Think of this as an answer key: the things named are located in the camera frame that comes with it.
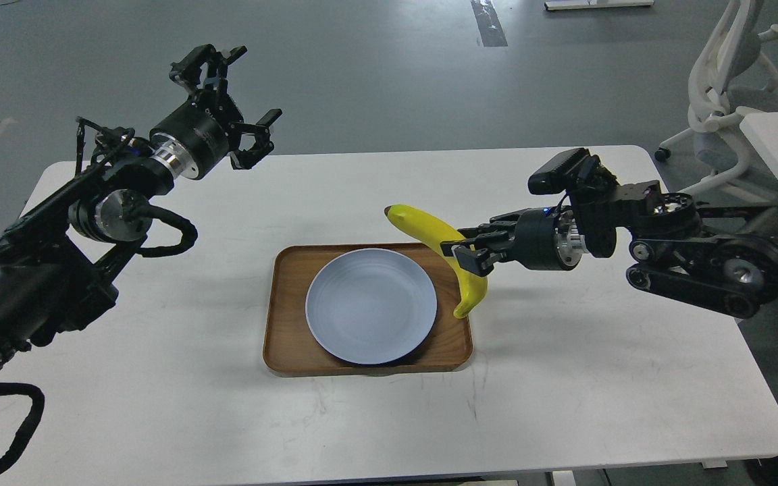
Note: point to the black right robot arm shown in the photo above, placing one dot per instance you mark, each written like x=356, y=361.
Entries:
x=724, y=259

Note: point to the light blue plate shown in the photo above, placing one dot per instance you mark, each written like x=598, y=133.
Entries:
x=371, y=306

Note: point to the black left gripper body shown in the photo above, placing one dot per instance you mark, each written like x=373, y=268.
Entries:
x=190, y=141

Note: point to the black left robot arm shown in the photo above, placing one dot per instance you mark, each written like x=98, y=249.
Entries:
x=58, y=262

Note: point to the white office chair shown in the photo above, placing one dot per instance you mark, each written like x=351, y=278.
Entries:
x=731, y=79

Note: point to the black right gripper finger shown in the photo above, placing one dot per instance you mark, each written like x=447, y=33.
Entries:
x=500, y=228
x=480, y=258

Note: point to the brown wooden tray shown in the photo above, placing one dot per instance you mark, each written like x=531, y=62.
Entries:
x=290, y=350

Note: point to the yellow banana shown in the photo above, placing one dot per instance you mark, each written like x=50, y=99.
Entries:
x=432, y=231

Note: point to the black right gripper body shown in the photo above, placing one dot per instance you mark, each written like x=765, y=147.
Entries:
x=547, y=239

